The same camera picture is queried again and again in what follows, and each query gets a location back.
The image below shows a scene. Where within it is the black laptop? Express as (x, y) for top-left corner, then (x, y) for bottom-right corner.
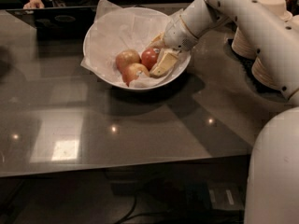
(7, 6), (96, 39)

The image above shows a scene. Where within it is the black mat under bowls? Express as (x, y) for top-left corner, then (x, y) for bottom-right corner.
(227, 38), (286, 103)

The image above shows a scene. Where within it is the front stack of paper bowls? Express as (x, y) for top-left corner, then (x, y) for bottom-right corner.
(250, 14), (299, 91)

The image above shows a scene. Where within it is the person's hand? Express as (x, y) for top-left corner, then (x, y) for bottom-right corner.
(23, 0), (45, 9)

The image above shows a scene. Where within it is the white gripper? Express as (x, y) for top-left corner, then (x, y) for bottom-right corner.
(147, 13), (200, 77)

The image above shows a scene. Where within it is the white paper liner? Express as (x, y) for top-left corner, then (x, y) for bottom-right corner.
(79, 0), (188, 90)

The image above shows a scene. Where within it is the red apple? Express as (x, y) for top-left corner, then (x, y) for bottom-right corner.
(141, 48), (160, 70)

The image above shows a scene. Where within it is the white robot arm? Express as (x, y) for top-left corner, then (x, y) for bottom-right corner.
(155, 0), (299, 224)

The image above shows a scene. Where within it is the stack of paper bowls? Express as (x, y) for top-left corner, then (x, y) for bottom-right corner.
(250, 14), (299, 91)
(232, 0), (292, 60)

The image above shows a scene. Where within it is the black cable on floor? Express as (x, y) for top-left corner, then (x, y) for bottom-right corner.
(102, 168), (247, 224)

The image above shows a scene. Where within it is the yellow-red apple with sticker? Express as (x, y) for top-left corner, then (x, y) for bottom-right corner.
(122, 63), (150, 86)

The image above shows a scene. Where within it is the black box under table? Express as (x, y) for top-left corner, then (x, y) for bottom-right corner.
(185, 182), (245, 211)

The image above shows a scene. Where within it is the yellow-red apple left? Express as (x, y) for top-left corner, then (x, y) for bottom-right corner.
(115, 49), (140, 72)

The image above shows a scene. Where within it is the white ceramic bowl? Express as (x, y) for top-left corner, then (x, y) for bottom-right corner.
(82, 7), (192, 92)

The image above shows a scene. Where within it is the rear stack of paper bowls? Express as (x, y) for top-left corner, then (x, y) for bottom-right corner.
(232, 0), (292, 60)

